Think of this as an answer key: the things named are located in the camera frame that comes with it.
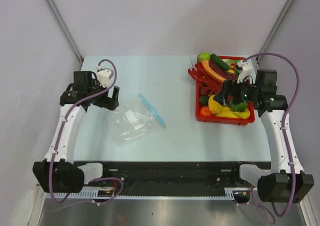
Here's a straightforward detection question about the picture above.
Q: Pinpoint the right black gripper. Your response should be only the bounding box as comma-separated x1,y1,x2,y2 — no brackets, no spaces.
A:
213,75,260,106

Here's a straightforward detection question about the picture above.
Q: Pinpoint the yellow bell pepper toy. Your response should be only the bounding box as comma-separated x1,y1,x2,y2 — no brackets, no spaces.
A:
208,95,223,114

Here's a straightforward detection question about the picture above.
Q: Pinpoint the clear blue zip bag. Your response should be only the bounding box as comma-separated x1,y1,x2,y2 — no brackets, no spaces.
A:
106,94,167,146

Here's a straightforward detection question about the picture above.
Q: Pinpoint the dark green cucumber toy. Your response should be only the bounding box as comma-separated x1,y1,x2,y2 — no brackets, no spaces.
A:
210,54,230,71

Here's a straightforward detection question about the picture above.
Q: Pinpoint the papaya slice toy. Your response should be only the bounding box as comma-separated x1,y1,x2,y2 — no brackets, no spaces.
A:
201,60,238,83

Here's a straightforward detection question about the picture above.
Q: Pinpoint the light green apple toy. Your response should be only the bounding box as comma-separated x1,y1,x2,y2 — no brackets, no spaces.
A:
198,52,211,63

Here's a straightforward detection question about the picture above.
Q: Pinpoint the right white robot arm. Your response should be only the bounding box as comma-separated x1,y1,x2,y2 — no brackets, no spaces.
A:
214,69,314,203

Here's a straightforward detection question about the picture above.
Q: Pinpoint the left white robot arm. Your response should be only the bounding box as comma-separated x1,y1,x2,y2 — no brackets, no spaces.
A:
32,68,119,193

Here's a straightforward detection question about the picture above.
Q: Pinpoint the red plastic tray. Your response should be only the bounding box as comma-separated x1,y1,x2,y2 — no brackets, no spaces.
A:
195,55,256,125

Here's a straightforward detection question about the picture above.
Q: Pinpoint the dark green lime toy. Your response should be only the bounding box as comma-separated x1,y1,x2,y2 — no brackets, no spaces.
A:
198,95,209,106

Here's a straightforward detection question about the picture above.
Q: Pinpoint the red lobster toy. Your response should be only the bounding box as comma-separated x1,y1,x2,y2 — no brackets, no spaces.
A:
187,62,222,95

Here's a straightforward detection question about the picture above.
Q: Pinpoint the orange tangerine toy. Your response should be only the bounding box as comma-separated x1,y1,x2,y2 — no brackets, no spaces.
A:
200,106,212,116

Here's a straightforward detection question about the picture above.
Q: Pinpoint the green bell pepper toy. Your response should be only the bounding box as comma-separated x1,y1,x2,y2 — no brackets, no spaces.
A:
228,99,248,112

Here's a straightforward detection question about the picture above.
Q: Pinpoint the yellow banana bunch toy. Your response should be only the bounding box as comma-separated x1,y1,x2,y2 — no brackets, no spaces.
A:
216,107,251,119

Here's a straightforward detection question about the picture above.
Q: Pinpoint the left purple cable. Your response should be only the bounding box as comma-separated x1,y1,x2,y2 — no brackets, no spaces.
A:
48,59,124,211

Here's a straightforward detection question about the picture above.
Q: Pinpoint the purple cable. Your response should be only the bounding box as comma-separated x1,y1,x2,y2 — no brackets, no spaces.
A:
234,52,301,224
48,59,124,211

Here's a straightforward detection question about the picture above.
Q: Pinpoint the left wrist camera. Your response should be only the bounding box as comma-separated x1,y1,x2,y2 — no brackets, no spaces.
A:
96,66,114,88

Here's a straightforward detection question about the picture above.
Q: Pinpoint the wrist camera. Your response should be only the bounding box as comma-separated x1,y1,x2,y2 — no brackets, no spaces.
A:
235,61,253,84
96,66,114,88

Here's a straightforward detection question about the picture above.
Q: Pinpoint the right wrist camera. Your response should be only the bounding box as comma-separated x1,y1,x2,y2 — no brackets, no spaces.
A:
235,61,253,84

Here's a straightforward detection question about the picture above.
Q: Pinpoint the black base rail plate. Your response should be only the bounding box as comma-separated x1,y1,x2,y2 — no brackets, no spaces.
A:
74,161,272,197

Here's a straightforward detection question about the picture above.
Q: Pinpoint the grey cable duct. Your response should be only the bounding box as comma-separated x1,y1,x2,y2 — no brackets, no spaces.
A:
44,187,236,199

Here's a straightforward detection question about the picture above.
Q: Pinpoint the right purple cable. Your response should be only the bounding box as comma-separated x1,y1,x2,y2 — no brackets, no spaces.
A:
234,52,301,224

